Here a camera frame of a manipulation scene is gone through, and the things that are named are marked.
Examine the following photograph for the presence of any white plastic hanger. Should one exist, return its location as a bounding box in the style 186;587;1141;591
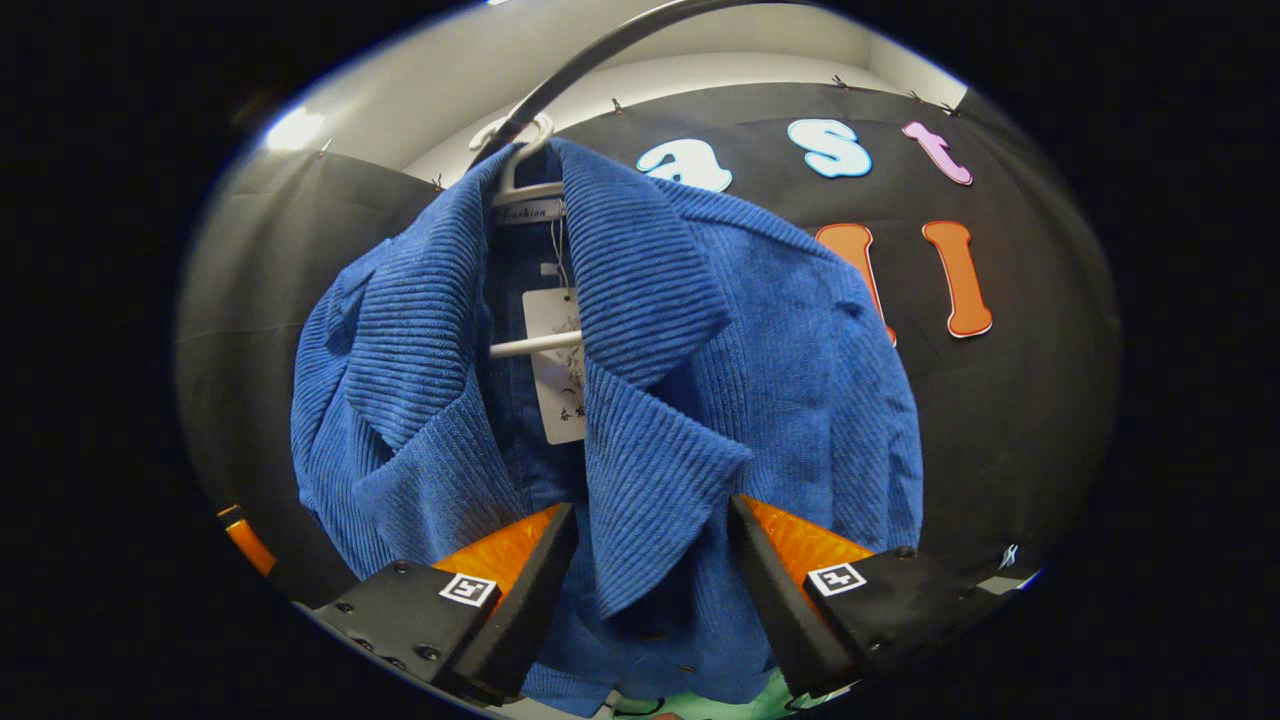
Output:
468;112;583;361

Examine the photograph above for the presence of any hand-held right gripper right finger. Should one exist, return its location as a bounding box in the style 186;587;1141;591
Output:
728;493;1004;699

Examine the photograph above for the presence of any ceiling light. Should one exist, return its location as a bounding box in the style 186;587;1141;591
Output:
265;105;326;151

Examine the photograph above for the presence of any black clothes rack rail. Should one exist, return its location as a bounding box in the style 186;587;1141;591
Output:
468;0;801;166

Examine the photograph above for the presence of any blue corduroy jacket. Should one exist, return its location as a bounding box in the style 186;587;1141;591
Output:
290;137;926;718

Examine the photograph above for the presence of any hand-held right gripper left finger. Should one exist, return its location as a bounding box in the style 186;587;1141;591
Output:
310;503;581;709

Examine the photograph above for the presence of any green laundry hamper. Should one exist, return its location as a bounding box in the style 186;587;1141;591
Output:
600;668;863;720

